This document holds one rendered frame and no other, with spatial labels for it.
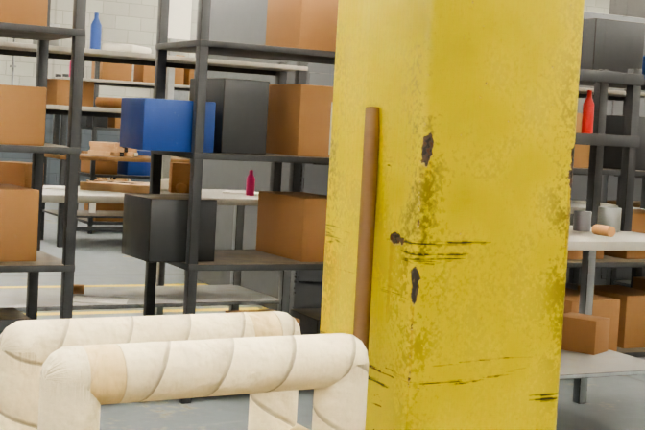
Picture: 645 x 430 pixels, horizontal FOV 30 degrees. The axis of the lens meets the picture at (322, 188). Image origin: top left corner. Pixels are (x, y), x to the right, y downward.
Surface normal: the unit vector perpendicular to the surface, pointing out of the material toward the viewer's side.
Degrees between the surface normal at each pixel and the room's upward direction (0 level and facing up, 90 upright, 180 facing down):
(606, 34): 90
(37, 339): 62
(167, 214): 90
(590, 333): 90
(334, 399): 90
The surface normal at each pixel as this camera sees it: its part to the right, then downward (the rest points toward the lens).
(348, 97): -0.88, -0.03
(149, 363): 0.48, -0.40
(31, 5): 0.51, 0.07
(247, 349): 0.40, -0.67
